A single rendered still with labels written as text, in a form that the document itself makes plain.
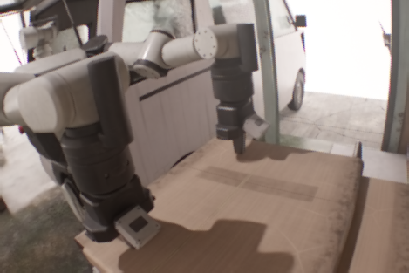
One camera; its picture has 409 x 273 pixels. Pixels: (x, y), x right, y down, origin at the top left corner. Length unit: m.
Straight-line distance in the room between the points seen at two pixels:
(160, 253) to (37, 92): 0.29
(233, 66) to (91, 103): 0.32
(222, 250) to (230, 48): 0.36
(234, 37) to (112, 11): 0.90
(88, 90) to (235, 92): 0.33
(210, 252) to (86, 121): 0.26
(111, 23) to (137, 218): 1.08
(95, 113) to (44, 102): 0.06
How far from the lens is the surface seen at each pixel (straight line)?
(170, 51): 0.68
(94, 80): 0.28
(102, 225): 0.38
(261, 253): 0.41
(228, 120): 0.57
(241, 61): 0.53
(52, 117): 0.30
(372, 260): 0.48
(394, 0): 2.55
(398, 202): 0.60
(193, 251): 0.42
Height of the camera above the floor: 1.42
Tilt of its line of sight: 22 degrees down
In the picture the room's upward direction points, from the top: 8 degrees counter-clockwise
